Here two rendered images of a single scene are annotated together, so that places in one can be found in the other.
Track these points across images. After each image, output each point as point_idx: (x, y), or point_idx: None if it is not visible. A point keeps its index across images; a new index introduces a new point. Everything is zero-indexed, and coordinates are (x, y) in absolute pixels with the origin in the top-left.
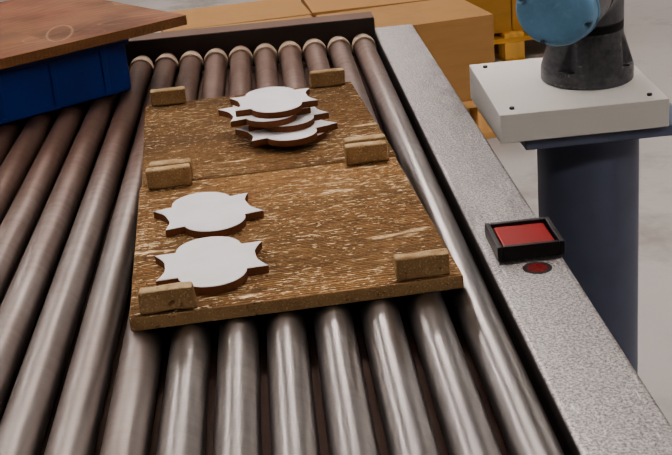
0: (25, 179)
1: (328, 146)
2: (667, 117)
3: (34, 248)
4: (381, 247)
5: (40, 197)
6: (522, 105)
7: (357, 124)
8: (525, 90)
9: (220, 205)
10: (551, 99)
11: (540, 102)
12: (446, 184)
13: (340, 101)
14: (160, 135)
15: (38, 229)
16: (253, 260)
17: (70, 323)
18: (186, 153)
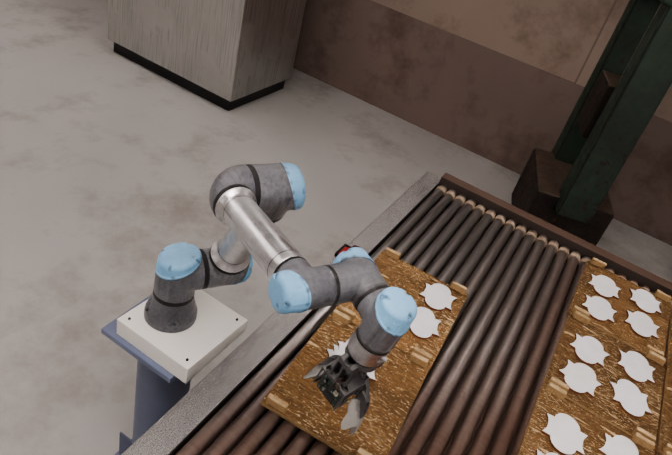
0: (468, 437)
1: (344, 338)
2: None
3: (480, 362)
4: (389, 272)
5: (464, 417)
6: (229, 318)
7: (315, 347)
8: (209, 326)
9: (417, 321)
10: (214, 312)
11: (221, 314)
12: None
13: (294, 378)
14: (396, 415)
15: (475, 377)
16: (427, 287)
17: (478, 319)
18: (398, 382)
